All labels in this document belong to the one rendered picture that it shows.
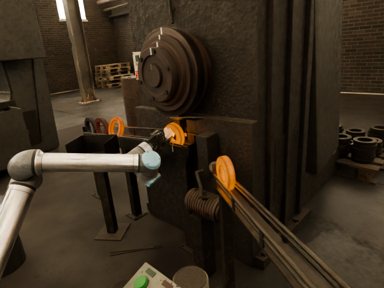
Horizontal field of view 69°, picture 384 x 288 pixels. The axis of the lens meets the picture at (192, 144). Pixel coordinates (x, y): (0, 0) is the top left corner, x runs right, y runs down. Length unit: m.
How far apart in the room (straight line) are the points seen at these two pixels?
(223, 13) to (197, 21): 0.17
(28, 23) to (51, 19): 8.13
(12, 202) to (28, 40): 2.81
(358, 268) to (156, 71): 1.55
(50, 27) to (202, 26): 10.72
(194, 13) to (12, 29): 2.71
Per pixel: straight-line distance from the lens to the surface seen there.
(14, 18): 4.00
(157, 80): 1.49
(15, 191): 1.48
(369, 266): 1.99
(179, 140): 1.65
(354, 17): 7.40
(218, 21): 1.51
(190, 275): 1.03
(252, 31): 1.40
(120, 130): 2.18
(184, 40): 1.45
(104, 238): 2.19
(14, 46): 3.94
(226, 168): 1.18
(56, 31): 12.16
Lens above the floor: 1.23
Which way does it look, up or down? 19 degrees down
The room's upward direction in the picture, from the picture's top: 4 degrees counter-clockwise
